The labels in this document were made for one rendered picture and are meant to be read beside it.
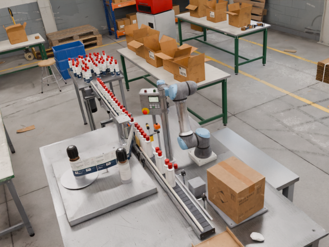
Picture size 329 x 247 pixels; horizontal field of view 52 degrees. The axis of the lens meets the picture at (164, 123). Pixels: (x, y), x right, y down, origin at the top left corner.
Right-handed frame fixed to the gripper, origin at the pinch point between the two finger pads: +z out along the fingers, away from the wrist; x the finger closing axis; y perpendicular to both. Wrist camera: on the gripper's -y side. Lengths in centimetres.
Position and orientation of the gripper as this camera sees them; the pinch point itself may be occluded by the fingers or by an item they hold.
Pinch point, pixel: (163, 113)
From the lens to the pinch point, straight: 326.0
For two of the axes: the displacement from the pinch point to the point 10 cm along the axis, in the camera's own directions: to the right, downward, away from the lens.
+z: 1.1, 8.6, 5.0
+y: 4.6, 4.0, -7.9
